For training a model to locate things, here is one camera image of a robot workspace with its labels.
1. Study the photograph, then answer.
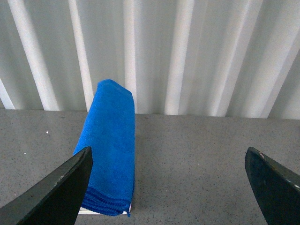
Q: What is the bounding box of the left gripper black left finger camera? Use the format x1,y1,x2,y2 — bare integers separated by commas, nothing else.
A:
0,147,93,225

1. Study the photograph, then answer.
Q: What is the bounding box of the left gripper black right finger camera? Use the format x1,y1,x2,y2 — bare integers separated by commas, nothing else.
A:
245,147,300,225

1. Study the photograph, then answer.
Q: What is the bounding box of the blue microfiber cloth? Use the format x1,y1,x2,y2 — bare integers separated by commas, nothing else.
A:
74,79,135,216

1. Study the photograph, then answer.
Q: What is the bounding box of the white towel rack base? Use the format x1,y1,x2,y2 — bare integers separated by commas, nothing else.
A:
78,203,132,216

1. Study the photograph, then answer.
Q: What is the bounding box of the white curtain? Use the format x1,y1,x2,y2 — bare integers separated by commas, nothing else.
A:
0,0,300,120

